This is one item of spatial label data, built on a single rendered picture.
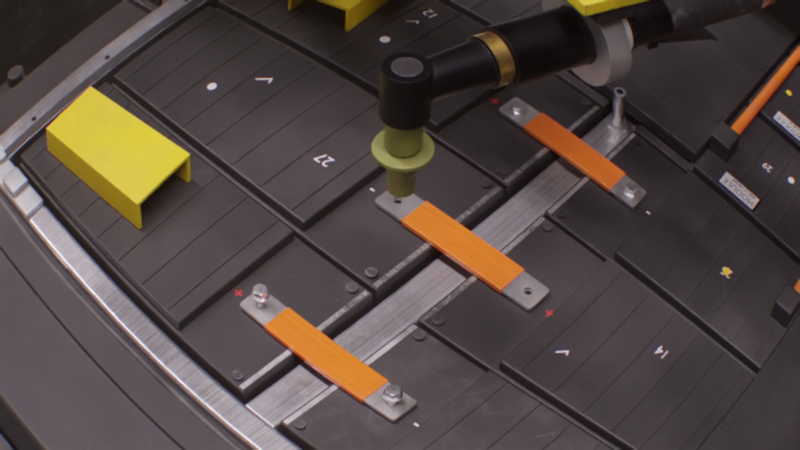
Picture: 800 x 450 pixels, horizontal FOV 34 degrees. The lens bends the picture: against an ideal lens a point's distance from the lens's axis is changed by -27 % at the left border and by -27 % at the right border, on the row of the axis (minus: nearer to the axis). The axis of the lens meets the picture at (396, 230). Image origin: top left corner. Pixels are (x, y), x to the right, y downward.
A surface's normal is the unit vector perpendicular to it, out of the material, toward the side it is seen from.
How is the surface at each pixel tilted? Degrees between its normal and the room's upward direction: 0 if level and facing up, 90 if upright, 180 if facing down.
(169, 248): 0
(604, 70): 90
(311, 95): 0
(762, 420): 0
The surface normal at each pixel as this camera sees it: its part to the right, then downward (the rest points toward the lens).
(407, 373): 0.04, -0.68
